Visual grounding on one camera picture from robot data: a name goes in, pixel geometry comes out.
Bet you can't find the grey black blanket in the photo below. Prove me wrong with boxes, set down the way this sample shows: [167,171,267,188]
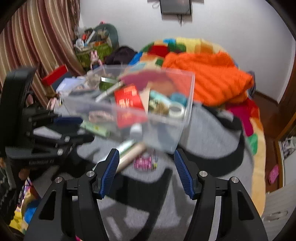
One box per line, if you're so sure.
[30,104,253,241]

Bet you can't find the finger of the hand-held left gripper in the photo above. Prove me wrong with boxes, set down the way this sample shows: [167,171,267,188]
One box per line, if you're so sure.
[30,112,84,127]
[32,132,95,156]

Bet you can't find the red box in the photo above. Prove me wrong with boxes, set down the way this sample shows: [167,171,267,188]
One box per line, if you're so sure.
[42,65,68,86]

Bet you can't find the white shoes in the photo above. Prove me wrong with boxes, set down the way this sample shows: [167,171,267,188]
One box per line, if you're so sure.
[281,136,296,158]

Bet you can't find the dark cloth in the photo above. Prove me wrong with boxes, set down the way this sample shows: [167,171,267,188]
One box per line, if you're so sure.
[105,46,137,66]

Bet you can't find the beige concealer stick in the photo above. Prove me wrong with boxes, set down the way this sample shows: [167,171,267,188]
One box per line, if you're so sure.
[116,143,148,173]

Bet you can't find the light green tube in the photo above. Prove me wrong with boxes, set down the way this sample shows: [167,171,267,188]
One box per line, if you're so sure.
[80,121,111,138]

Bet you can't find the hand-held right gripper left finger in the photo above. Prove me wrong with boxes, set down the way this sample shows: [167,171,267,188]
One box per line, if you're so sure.
[23,148,121,241]

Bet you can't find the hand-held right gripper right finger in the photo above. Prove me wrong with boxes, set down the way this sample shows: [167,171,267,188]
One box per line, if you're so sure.
[173,148,269,241]

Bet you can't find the green storage box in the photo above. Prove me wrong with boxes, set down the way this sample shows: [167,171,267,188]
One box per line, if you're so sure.
[75,43,112,68]

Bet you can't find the red foil packet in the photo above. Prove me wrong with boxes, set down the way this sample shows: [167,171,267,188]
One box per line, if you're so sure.
[114,84,148,129]

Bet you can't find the pink clog shoe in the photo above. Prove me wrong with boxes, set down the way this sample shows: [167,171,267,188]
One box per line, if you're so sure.
[268,164,279,184]

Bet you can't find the dark green bottle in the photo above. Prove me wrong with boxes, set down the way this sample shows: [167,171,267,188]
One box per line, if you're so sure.
[99,77,124,92]

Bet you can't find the white tape roll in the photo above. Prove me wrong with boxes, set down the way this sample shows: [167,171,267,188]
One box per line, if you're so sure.
[168,102,186,119]

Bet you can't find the pink patterned pouch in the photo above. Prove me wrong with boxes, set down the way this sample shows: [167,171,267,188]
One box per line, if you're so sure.
[134,156,158,171]

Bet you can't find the mint green bottle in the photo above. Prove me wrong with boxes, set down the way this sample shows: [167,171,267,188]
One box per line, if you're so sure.
[149,90,170,102]

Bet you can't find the grey backpack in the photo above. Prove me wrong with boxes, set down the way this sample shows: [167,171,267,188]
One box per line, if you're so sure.
[247,71,256,93]

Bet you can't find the small black monitor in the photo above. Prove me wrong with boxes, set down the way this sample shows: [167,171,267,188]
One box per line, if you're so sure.
[159,0,192,16]

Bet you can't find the striped curtain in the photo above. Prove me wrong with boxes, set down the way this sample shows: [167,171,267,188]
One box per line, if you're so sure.
[0,0,84,112]

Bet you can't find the clear plastic box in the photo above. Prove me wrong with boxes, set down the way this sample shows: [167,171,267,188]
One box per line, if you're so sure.
[54,64,195,154]

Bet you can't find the white slatted panel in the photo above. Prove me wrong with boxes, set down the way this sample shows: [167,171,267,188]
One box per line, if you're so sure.
[261,178,296,241]

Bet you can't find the pink bag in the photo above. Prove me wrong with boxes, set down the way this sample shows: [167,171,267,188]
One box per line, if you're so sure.
[46,97,62,110]

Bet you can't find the orange down jacket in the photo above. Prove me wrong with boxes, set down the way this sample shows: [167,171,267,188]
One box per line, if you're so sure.
[162,52,253,107]

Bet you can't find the amber hair clip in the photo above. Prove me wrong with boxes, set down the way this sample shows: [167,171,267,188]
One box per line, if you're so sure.
[149,100,170,115]

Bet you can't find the grey plush toy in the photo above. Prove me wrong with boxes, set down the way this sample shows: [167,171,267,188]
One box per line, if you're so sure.
[94,23,119,47]

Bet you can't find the blue tape roll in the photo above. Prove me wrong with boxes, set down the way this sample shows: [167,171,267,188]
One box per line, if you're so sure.
[170,93,188,105]

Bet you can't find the white booklet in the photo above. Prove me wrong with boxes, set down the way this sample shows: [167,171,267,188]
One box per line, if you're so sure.
[55,77,86,93]

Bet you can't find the pink bunny toy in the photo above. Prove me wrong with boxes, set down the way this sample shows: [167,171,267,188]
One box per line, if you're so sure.
[90,51,103,70]

